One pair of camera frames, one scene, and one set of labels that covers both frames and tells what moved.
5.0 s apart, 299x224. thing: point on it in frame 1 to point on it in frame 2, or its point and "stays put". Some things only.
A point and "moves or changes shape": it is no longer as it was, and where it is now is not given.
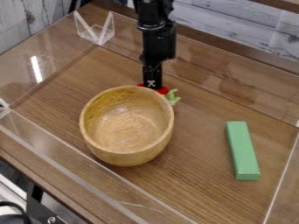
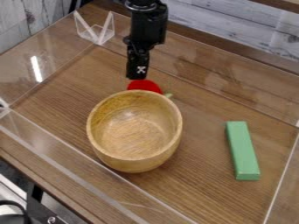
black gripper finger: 152,75 to 137,59
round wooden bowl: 125,124 moves or changes shape
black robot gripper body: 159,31 to 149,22
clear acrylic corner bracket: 95,33 stays put
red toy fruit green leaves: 168,94 to 145,84
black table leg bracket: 39,213 stays put
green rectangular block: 241,151 stays put
